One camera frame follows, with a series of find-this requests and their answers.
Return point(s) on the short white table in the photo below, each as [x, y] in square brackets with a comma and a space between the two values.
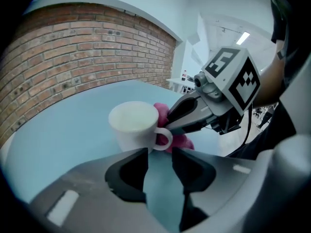
[179, 85]

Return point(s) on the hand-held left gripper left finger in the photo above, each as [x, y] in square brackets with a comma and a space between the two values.
[85, 186]

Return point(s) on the long ceiling light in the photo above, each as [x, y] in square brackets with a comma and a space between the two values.
[243, 38]

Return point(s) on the person's right forearm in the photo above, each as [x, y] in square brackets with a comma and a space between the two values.
[269, 86]

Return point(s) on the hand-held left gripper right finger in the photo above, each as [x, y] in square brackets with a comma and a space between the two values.
[218, 178]

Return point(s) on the person's black t-shirt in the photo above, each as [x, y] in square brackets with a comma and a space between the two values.
[267, 135]

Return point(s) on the white mug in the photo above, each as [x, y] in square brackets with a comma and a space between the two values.
[133, 130]

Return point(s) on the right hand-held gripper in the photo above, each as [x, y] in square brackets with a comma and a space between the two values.
[233, 88]

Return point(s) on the pink cloth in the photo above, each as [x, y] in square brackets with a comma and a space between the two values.
[161, 110]

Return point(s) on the plastic bottle with red cap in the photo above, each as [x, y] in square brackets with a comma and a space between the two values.
[184, 76]

